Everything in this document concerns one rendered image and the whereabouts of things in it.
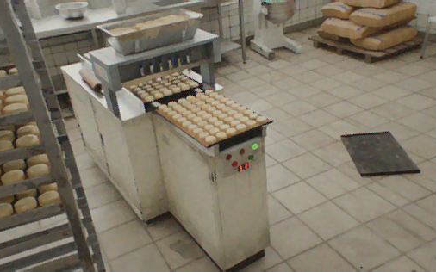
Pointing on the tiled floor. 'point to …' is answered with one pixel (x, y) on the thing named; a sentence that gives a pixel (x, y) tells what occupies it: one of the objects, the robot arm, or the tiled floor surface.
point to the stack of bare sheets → (377, 154)
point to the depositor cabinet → (124, 144)
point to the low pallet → (365, 48)
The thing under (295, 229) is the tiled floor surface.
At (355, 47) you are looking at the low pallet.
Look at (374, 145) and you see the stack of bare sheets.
